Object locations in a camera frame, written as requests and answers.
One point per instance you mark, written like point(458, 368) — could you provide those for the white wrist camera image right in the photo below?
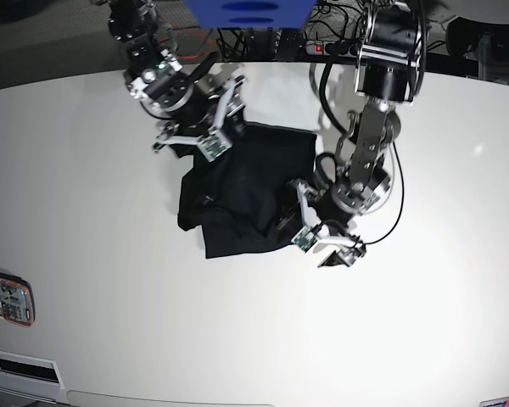
point(313, 233)

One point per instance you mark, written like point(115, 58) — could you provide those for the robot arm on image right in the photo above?
point(358, 175)

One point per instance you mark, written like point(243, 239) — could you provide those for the black T-shirt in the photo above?
point(236, 200)

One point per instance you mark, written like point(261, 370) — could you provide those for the white table cable slot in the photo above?
point(30, 368)

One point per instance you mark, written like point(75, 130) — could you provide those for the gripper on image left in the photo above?
point(190, 107)

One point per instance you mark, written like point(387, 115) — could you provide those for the blue plastic bin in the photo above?
point(251, 13)

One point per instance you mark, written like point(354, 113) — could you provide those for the power strip with red switch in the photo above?
point(325, 48)

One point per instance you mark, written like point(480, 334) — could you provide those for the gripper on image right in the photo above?
point(329, 214)

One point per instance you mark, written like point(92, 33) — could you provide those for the black box under bin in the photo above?
point(290, 40)

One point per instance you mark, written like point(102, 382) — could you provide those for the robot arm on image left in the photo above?
point(150, 47)

